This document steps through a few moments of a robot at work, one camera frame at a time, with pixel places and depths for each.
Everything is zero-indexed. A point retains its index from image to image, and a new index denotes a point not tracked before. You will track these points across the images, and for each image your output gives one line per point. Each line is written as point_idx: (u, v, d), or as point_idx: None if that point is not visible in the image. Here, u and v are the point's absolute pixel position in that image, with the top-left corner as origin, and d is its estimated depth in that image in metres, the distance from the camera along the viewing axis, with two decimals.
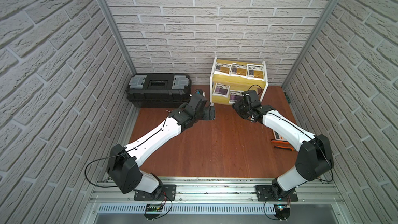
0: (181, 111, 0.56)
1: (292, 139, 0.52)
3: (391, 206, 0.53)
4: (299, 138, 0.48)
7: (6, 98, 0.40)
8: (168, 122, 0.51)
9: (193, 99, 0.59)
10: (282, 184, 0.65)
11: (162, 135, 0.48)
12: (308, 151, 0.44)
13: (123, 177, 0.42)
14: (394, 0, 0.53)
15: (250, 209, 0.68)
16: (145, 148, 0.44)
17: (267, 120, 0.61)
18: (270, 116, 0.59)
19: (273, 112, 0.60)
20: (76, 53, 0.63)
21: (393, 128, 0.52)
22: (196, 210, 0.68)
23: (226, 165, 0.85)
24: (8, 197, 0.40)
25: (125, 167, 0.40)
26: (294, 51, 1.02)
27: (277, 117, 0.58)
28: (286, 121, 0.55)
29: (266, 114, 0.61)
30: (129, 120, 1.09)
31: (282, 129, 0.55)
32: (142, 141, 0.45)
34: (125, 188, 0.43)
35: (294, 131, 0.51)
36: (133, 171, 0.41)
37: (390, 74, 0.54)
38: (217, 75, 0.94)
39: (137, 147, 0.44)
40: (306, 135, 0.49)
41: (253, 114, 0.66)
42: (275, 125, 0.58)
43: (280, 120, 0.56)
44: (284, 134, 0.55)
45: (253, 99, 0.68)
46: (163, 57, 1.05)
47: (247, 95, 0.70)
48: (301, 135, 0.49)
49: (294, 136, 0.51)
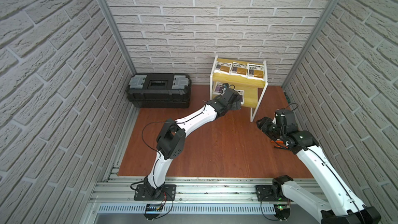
0: (216, 101, 0.66)
1: (329, 196, 0.44)
3: (391, 206, 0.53)
4: (343, 204, 0.40)
7: (6, 98, 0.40)
8: (208, 107, 0.62)
9: (227, 91, 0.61)
10: (286, 191, 0.64)
11: (203, 116, 0.58)
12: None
13: (173, 144, 0.52)
14: (394, 0, 0.53)
15: (250, 209, 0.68)
16: (192, 124, 0.54)
17: (307, 159, 0.49)
18: (311, 157, 0.48)
19: (316, 151, 0.48)
20: (76, 52, 0.63)
21: (393, 128, 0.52)
22: (196, 210, 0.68)
23: (226, 165, 0.85)
24: (8, 197, 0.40)
25: (176, 135, 0.51)
26: (294, 51, 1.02)
27: (320, 160, 0.46)
28: (331, 169, 0.45)
29: (306, 151, 0.49)
30: (129, 120, 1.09)
31: (322, 178, 0.45)
32: (189, 118, 0.56)
34: (172, 154, 0.52)
35: (339, 191, 0.41)
36: (183, 140, 0.51)
37: (390, 74, 0.54)
38: (217, 73, 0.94)
39: (184, 122, 0.54)
40: (353, 203, 0.39)
41: (287, 140, 0.54)
42: (314, 169, 0.48)
43: (324, 166, 0.45)
44: (322, 184, 0.46)
45: (288, 123, 0.56)
46: (163, 57, 1.05)
47: (282, 116, 0.58)
48: (346, 201, 0.40)
49: (336, 197, 0.41)
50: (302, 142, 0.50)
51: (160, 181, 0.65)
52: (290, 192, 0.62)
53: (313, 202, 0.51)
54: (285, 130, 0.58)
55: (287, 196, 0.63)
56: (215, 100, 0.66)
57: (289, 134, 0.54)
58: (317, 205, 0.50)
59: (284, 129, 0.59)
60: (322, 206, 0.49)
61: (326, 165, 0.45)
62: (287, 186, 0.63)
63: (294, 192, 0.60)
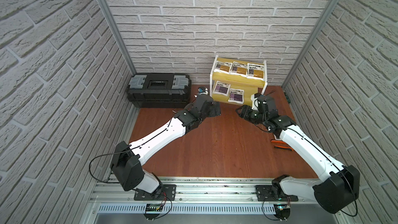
0: (186, 112, 0.56)
1: (315, 165, 0.46)
3: (391, 206, 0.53)
4: (325, 168, 0.43)
7: (6, 98, 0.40)
8: (172, 123, 0.52)
9: (199, 99, 0.57)
10: (285, 187, 0.64)
11: (168, 134, 0.49)
12: (337, 186, 0.39)
13: (126, 174, 0.42)
14: (394, 0, 0.53)
15: (250, 209, 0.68)
16: (150, 146, 0.44)
17: (287, 137, 0.54)
18: (291, 134, 0.52)
19: (294, 128, 0.53)
20: (76, 53, 0.63)
21: (393, 128, 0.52)
22: (196, 210, 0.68)
23: (226, 165, 0.85)
24: (8, 197, 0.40)
25: (128, 164, 0.41)
26: (294, 51, 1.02)
27: (299, 136, 0.51)
28: (310, 141, 0.49)
29: (285, 130, 0.53)
30: (129, 120, 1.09)
31: (304, 151, 0.49)
32: (147, 139, 0.46)
34: (128, 185, 0.43)
35: (320, 157, 0.45)
36: (137, 168, 0.42)
37: (390, 74, 0.54)
38: (217, 73, 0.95)
39: (141, 145, 0.44)
40: (333, 165, 0.43)
41: (270, 125, 0.58)
42: (296, 144, 0.52)
43: (303, 140, 0.50)
44: (306, 156, 0.49)
45: (270, 109, 0.60)
46: (163, 57, 1.05)
47: (264, 103, 0.61)
48: (327, 165, 0.43)
49: (319, 164, 0.45)
50: (280, 124, 0.55)
51: (153, 187, 0.63)
52: (288, 187, 0.62)
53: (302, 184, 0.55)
54: (267, 116, 0.63)
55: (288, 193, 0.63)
56: (185, 111, 0.56)
57: (271, 120, 0.59)
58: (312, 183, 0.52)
59: (266, 115, 0.63)
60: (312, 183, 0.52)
61: (305, 139, 0.50)
62: (284, 182, 0.64)
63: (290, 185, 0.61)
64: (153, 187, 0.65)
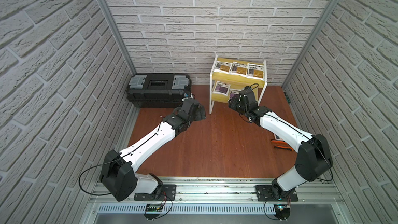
0: (175, 115, 0.57)
1: (289, 139, 0.52)
3: (391, 206, 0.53)
4: (297, 139, 0.49)
7: (6, 98, 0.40)
8: (162, 126, 0.52)
9: (186, 101, 0.59)
10: (282, 184, 0.65)
11: (158, 139, 0.49)
12: (307, 152, 0.44)
13: (118, 183, 0.41)
14: (394, 0, 0.53)
15: (250, 209, 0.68)
16: (141, 152, 0.44)
17: (265, 122, 0.61)
18: (267, 118, 0.59)
19: (270, 113, 0.60)
20: (76, 52, 0.63)
21: (393, 128, 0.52)
22: (196, 210, 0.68)
23: (226, 165, 0.85)
24: (8, 197, 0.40)
25: (119, 172, 0.40)
26: (294, 51, 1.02)
27: (274, 118, 0.58)
28: (284, 121, 0.55)
29: (264, 116, 0.60)
30: (129, 120, 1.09)
31: (280, 130, 0.55)
32: (138, 146, 0.45)
34: (121, 194, 0.42)
35: (292, 131, 0.51)
36: (129, 176, 0.41)
37: (390, 74, 0.54)
38: (217, 73, 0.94)
39: (131, 152, 0.43)
40: (303, 135, 0.49)
41: (250, 116, 0.66)
42: (272, 126, 0.58)
43: (278, 121, 0.56)
44: (282, 134, 0.55)
45: (250, 101, 0.67)
46: (163, 57, 1.05)
47: (245, 96, 0.68)
48: (298, 136, 0.49)
49: (292, 137, 0.51)
50: (260, 112, 0.62)
51: (153, 187, 0.63)
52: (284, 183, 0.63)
53: (293, 170, 0.56)
54: (249, 108, 0.70)
55: (287, 188, 0.63)
56: (173, 114, 0.58)
57: (252, 110, 0.65)
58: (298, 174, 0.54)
59: (247, 107, 0.70)
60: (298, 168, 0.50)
61: (280, 120, 0.56)
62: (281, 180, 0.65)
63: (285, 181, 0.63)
64: (153, 188, 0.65)
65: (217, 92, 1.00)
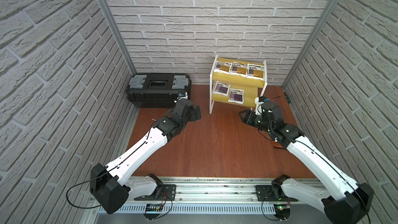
0: (167, 120, 0.53)
1: (326, 182, 0.44)
3: (391, 206, 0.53)
4: (340, 187, 0.41)
7: (6, 98, 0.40)
8: (152, 134, 0.49)
9: (178, 105, 0.55)
10: (286, 190, 0.64)
11: (147, 148, 0.46)
12: (353, 207, 0.37)
13: (106, 198, 0.39)
14: (394, 0, 0.53)
15: (250, 209, 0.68)
16: (128, 165, 0.42)
17: (296, 151, 0.51)
18: (300, 148, 0.49)
19: (302, 140, 0.50)
20: (76, 53, 0.63)
21: (393, 128, 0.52)
22: (196, 210, 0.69)
23: (226, 165, 0.85)
24: (8, 197, 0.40)
25: (107, 187, 0.38)
26: (294, 51, 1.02)
27: (309, 149, 0.48)
28: (321, 155, 0.46)
29: (295, 143, 0.50)
30: (129, 120, 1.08)
31: (314, 165, 0.47)
32: (125, 157, 0.43)
34: (111, 209, 0.41)
35: (333, 175, 0.43)
36: (117, 191, 0.40)
37: (390, 74, 0.54)
38: (217, 73, 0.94)
39: (118, 165, 0.41)
40: (347, 183, 0.41)
41: (276, 137, 0.55)
42: (305, 159, 0.49)
43: (313, 154, 0.47)
44: (317, 172, 0.47)
45: (276, 117, 0.56)
46: (163, 57, 1.05)
47: (269, 112, 0.57)
48: (341, 183, 0.41)
49: (332, 182, 0.43)
50: (289, 136, 0.51)
51: (152, 190, 0.63)
52: (290, 191, 0.62)
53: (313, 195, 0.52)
54: (273, 126, 0.59)
55: (288, 195, 0.63)
56: (165, 118, 0.54)
57: (277, 130, 0.55)
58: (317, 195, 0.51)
59: (272, 124, 0.59)
60: (321, 195, 0.50)
61: (315, 152, 0.47)
62: (288, 188, 0.62)
63: (294, 190, 0.60)
64: (152, 190, 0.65)
65: (216, 92, 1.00)
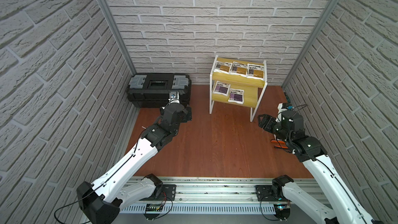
0: (156, 128, 0.51)
1: (338, 209, 0.42)
3: (391, 206, 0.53)
4: (353, 220, 0.38)
7: (6, 98, 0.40)
8: (140, 145, 0.47)
9: (166, 111, 0.52)
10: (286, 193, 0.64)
11: (134, 162, 0.44)
12: None
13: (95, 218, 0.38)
14: (394, 0, 0.53)
15: (250, 209, 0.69)
16: (115, 181, 0.40)
17: (314, 169, 0.47)
18: (319, 168, 0.45)
19: (323, 160, 0.46)
20: (76, 53, 0.63)
21: (393, 128, 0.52)
22: (196, 210, 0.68)
23: (226, 165, 0.85)
24: (8, 197, 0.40)
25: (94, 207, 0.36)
26: (294, 51, 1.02)
27: (329, 171, 0.44)
28: (340, 181, 0.43)
29: (314, 161, 0.46)
30: (129, 120, 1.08)
31: (330, 190, 0.43)
32: (112, 173, 0.41)
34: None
35: (348, 205, 0.40)
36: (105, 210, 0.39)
37: (390, 74, 0.54)
38: (217, 73, 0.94)
39: (105, 182, 0.40)
40: (362, 218, 0.38)
41: (295, 149, 0.50)
42: (322, 180, 0.45)
43: (332, 178, 0.43)
44: (331, 197, 0.44)
45: (296, 128, 0.52)
46: (163, 57, 1.05)
47: (289, 121, 0.53)
48: (356, 216, 0.38)
49: (345, 212, 0.40)
50: (309, 152, 0.47)
51: (151, 192, 0.64)
52: (292, 195, 0.61)
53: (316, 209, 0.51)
54: (292, 137, 0.55)
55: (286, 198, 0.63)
56: (154, 127, 0.51)
57: (296, 142, 0.51)
58: (321, 211, 0.50)
59: (291, 134, 0.54)
60: (325, 213, 0.48)
61: (335, 177, 0.43)
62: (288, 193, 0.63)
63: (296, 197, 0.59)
64: (151, 192, 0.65)
65: (216, 92, 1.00)
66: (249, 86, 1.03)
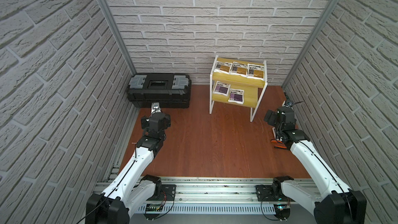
0: (147, 138, 0.58)
1: (319, 181, 0.46)
3: (391, 206, 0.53)
4: (329, 185, 0.42)
7: (6, 98, 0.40)
8: (139, 152, 0.52)
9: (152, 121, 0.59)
10: (286, 191, 0.63)
11: (139, 164, 0.49)
12: (335, 204, 0.38)
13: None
14: (394, 0, 0.53)
15: (250, 209, 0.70)
16: (126, 184, 0.43)
17: (298, 150, 0.54)
18: (301, 148, 0.53)
19: (306, 143, 0.53)
20: (76, 53, 0.63)
21: (393, 128, 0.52)
22: (196, 210, 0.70)
23: (226, 165, 0.85)
24: (8, 196, 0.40)
25: (111, 210, 0.38)
26: (294, 51, 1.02)
27: (309, 151, 0.51)
28: (320, 158, 0.49)
29: (297, 143, 0.54)
30: (129, 120, 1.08)
31: (311, 166, 0.49)
32: (120, 179, 0.44)
34: None
35: (325, 175, 0.44)
36: (122, 211, 0.40)
37: (390, 74, 0.54)
38: (217, 73, 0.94)
39: (116, 187, 0.42)
40: (337, 185, 0.42)
41: (282, 136, 0.60)
42: (304, 158, 0.52)
43: (312, 155, 0.50)
44: (312, 172, 0.49)
45: (287, 121, 0.61)
46: (163, 57, 1.05)
47: (283, 114, 0.62)
48: (331, 183, 0.42)
49: (323, 181, 0.44)
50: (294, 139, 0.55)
51: (153, 191, 0.64)
52: (288, 189, 0.62)
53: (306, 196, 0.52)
54: (283, 127, 0.64)
55: (287, 195, 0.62)
56: (145, 137, 0.58)
57: (285, 131, 0.60)
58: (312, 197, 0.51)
59: (282, 126, 0.64)
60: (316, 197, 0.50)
61: (315, 155, 0.50)
62: (286, 186, 0.63)
63: (292, 189, 0.60)
64: (153, 190, 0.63)
65: (216, 92, 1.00)
66: (249, 86, 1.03)
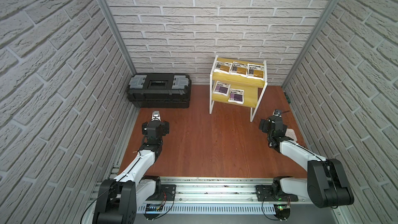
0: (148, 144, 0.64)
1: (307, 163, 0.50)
3: (391, 206, 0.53)
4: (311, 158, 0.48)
7: (6, 98, 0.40)
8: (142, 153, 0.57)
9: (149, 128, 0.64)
10: (286, 188, 0.63)
11: (144, 160, 0.53)
12: (314, 167, 0.44)
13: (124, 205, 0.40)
14: (394, 0, 0.53)
15: (250, 209, 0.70)
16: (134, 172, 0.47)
17: (285, 147, 0.62)
18: (287, 143, 0.62)
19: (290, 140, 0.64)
20: (76, 53, 0.63)
21: (393, 128, 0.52)
22: (196, 210, 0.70)
23: (226, 165, 0.85)
24: (8, 197, 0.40)
25: (125, 191, 0.41)
26: (294, 51, 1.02)
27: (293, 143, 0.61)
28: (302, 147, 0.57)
29: (284, 142, 0.63)
30: (129, 120, 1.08)
31: (297, 155, 0.56)
32: (129, 169, 0.48)
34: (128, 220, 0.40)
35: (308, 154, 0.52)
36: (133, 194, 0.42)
37: (391, 74, 0.54)
38: (217, 73, 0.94)
39: (126, 174, 0.45)
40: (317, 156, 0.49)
41: (271, 142, 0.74)
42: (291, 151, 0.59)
43: (296, 146, 0.58)
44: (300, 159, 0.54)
45: (277, 128, 0.70)
46: (163, 57, 1.05)
47: (273, 122, 0.72)
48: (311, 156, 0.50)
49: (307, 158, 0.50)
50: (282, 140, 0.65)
51: (153, 188, 0.64)
52: (287, 184, 0.63)
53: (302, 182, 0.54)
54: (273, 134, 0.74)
55: (286, 190, 0.63)
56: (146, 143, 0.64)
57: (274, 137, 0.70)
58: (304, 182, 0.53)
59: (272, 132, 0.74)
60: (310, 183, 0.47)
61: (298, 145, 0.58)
62: (285, 183, 0.64)
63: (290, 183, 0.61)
64: (153, 188, 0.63)
65: (216, 92, 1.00)
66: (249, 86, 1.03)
